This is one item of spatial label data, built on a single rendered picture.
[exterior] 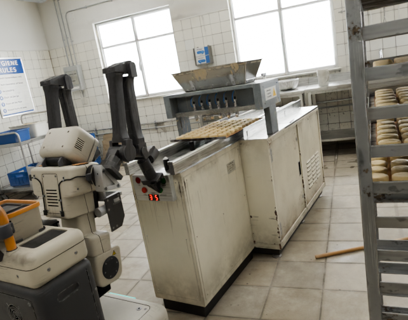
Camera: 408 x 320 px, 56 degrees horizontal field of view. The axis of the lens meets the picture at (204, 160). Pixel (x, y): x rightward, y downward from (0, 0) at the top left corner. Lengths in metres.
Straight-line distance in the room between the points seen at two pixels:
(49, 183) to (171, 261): 0.79
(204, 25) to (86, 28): 2.07
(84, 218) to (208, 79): 1.25
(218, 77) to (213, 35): 3.40
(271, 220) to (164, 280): 0.80
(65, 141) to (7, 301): 0.65
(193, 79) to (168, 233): 1.06
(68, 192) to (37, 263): 0.37
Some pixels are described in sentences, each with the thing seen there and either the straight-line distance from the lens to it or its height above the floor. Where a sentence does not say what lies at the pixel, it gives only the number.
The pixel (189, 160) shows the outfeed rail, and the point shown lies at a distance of 1.95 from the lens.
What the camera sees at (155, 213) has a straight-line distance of 2.05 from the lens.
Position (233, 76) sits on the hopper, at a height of 1.24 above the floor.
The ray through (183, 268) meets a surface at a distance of 2.11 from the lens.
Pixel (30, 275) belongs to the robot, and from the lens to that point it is 1.42.
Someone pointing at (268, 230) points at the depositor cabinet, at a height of 0.22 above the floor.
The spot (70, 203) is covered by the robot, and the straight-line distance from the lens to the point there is 1.71.
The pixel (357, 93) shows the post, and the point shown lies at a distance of 0.92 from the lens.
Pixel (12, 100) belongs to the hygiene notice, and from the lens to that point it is 6.60.
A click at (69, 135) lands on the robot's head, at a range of 1.72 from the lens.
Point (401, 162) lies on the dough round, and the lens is 1.17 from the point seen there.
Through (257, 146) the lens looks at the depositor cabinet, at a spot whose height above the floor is 0.79.
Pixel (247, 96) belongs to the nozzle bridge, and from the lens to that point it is 2.46.
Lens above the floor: 1.30
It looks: 13 degrees down
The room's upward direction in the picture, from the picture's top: 10 degrees counter-clockwise
